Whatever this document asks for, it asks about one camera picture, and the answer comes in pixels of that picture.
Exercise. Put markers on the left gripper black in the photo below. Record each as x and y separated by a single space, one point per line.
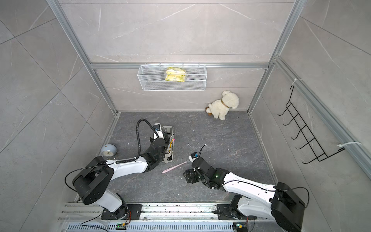
165 140

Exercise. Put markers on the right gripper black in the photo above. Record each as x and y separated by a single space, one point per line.
190 174

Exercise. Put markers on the cream toothbrush holder organizer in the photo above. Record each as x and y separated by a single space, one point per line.
169 132

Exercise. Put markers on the pink toothbrush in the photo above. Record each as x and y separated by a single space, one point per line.
174 167

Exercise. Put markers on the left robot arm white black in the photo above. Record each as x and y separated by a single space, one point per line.
92 182

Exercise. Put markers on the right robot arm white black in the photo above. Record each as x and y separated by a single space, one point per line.
276 202

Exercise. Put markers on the white plush dog toy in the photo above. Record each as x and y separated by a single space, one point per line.
220 108

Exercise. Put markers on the yellow wipes packet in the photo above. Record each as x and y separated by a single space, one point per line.
175 74

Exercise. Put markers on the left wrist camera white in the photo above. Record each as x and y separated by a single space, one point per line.
158 129

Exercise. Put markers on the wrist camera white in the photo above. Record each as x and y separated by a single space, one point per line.
193 156
158 129

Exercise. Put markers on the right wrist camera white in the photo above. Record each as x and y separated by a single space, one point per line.
193 156

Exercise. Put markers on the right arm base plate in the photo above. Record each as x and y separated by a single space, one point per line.
224 211

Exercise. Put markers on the white wire mesh basket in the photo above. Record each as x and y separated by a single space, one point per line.
152 78

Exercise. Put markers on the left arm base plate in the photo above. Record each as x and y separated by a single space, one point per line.
123 213

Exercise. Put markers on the aluminium mounting rail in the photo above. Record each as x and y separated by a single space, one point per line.
150 211

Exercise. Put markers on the black wire hook rack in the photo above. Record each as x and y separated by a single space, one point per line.
305 132

